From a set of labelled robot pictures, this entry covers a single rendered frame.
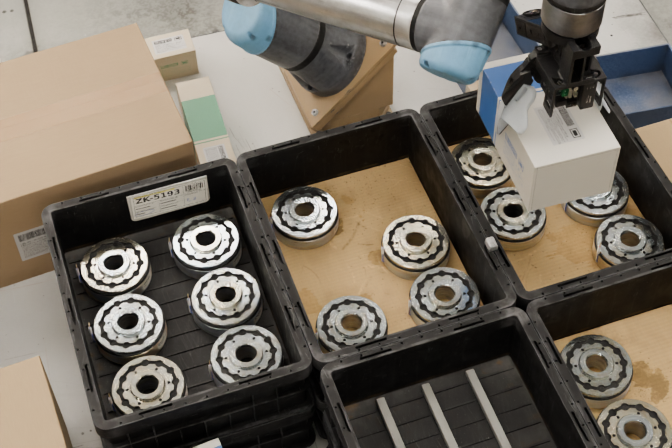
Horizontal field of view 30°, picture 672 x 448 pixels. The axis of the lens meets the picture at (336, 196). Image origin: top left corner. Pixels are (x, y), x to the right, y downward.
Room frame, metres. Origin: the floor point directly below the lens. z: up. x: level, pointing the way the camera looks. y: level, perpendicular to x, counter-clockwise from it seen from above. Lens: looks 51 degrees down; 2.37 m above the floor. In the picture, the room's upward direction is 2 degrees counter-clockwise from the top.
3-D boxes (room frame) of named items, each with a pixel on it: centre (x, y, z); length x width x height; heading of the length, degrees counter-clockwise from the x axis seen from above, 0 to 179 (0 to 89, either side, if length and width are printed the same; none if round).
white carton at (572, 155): (1.16, -0.29, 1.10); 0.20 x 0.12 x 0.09; 15
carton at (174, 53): (1.67, 0.37, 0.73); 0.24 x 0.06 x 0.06; 106
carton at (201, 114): (1.49, 0.22, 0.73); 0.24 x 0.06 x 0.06; 15
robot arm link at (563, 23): (1.14, -0.30, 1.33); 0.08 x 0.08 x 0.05
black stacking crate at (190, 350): (1.03, 0.24, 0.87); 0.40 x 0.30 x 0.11; 18
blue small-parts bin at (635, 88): (1.56, -0.53, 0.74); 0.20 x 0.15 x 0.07; 101
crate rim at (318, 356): (1.12, -0.05, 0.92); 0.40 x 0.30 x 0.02; 18
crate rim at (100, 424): (1.03, 0.24, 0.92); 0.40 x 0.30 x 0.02; 18
